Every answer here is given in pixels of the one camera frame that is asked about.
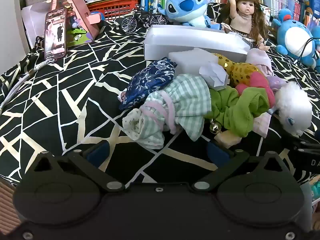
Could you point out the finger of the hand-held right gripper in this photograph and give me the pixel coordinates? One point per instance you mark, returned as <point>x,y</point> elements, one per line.
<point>305,147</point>

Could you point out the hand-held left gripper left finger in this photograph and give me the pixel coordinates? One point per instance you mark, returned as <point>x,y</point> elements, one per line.
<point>97,153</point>

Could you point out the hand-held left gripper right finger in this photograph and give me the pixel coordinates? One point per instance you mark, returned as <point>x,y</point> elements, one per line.
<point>217,153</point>

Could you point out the green scrunchie with bell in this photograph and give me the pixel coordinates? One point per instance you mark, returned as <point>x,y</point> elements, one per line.
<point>230,110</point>

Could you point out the gold sequin bow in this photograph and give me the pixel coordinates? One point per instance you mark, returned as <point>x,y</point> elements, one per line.
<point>243,73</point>

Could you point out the white cardboard box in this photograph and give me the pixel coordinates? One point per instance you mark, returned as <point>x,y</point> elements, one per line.
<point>187,37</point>

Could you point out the lilac soft toy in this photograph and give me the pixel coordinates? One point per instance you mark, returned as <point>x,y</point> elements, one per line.
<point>275,82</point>

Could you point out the beige sponge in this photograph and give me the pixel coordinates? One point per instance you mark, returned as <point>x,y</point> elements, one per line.
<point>227,138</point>

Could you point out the white fluffy plush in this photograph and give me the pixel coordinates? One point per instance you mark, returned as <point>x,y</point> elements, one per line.
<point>292,102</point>

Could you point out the pink checked cloth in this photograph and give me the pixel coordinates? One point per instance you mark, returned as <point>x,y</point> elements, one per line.
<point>261,126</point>

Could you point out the black white patterned blanket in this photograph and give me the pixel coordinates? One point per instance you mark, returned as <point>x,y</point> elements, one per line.
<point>62,105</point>

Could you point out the green checked cloth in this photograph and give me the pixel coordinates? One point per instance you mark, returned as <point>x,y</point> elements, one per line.
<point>190,97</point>

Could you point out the crumpled white tissue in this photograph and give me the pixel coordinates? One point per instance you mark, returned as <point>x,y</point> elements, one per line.
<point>215,76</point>

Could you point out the pink scrunchie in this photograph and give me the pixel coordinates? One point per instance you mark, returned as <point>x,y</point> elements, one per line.
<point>257,82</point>

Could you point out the blue floral pouch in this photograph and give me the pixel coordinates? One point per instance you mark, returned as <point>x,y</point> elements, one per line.
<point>147,82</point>

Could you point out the white foam block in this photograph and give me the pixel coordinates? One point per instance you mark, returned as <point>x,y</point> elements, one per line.
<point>190,60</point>

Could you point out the pale pink cloth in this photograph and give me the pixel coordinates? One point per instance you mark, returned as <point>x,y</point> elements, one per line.
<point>258,60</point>

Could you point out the blue round mouse plush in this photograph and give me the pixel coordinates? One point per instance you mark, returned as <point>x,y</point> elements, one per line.
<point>295,37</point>

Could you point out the smartphone in pink case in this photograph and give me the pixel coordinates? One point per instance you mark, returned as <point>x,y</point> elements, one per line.
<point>55,35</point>

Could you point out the small blue toy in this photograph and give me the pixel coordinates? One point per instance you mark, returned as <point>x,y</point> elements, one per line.
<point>95,13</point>

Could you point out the black miniature bicycle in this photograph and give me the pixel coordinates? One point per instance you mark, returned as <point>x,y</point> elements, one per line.
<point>143,17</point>

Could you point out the pink triangular dollhouse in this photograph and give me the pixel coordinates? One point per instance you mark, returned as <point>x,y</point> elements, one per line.
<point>80,10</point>

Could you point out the white paper sheet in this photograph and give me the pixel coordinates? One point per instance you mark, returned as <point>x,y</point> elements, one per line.
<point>32,22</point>

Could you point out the red plastic basket under books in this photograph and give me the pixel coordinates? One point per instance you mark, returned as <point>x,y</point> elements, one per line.
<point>112,7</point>

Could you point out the brown-haired doll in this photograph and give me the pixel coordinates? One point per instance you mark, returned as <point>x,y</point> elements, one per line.
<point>246,7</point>

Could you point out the blue alien plush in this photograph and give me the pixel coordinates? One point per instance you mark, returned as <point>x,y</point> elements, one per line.
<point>185,7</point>

